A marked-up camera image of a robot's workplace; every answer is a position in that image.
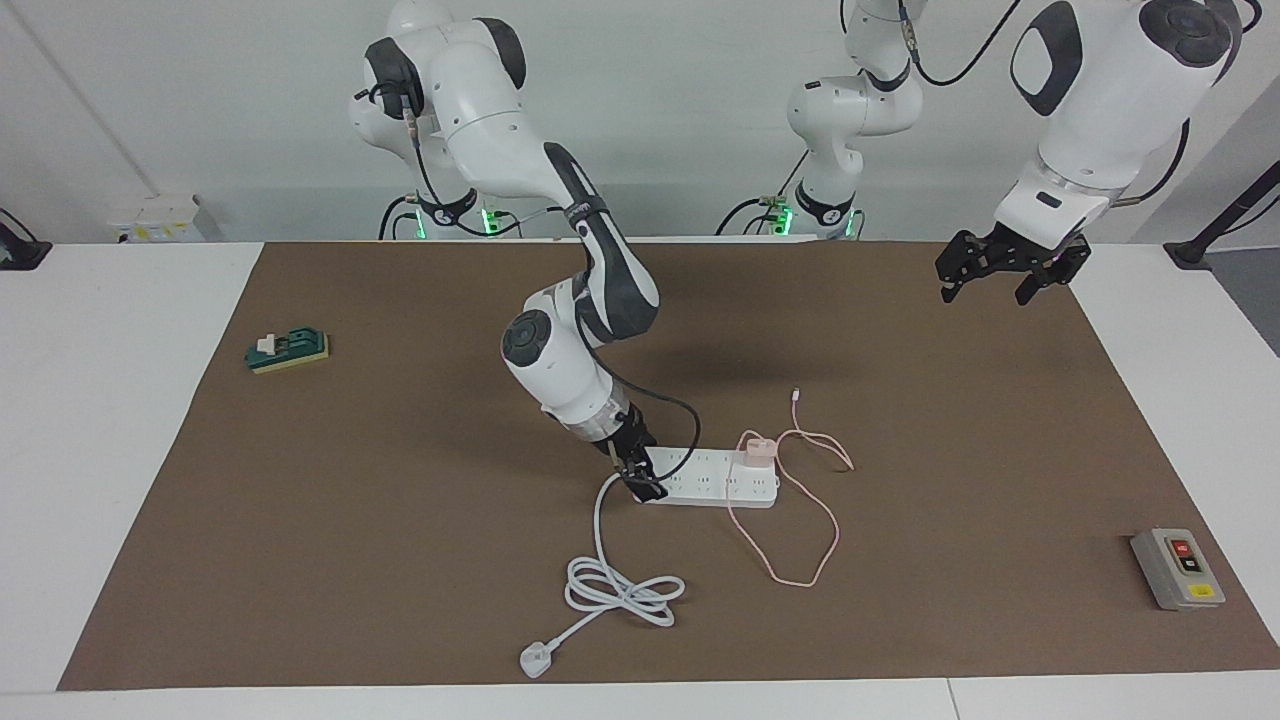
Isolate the grey on-off switch box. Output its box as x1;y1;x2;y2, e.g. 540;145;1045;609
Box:
1130;527;1228;613

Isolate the white power cord with plug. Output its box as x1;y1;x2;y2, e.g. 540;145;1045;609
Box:
519;470;687;681

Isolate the pink charging cable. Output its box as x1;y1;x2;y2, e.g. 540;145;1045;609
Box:
726;388;857;589

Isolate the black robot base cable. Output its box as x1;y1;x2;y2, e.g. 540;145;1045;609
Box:
377;192;443;242
714;150;811;239

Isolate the white box with yellow labels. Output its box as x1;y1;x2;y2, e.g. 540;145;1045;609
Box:
107;194;207;245

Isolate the brown table mat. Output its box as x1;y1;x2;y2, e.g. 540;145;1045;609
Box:
56;239;1280;694

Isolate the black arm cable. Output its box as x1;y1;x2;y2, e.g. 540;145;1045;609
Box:
600;375;702;479
898;0;1027;88

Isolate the white power strip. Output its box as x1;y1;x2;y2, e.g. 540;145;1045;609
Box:
640;446;782;512

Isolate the green knife switch block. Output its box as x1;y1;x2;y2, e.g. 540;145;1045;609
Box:
244;327;332;377

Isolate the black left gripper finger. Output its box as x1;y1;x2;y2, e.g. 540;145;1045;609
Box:
1014;262;1071;307
935;255;977;305

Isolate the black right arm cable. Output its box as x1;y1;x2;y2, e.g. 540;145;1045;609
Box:
600;375;702;479

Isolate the black table clamp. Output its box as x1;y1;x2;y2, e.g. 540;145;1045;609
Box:
0;207;54;272

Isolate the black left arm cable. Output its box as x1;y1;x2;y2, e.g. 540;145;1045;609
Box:
898;0;1027;88

